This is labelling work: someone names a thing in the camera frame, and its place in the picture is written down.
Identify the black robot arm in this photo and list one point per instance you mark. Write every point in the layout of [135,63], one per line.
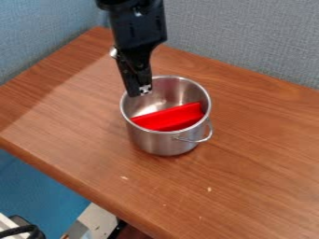
[137,25]

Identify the stainless steel pot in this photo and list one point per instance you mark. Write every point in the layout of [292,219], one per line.
[172,91]

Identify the red rectangular block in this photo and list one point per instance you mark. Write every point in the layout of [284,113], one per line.
[171,119]

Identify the white table leg frame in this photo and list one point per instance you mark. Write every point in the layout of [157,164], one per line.
[95,224]

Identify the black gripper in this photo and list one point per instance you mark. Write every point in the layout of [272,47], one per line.
[137,24]

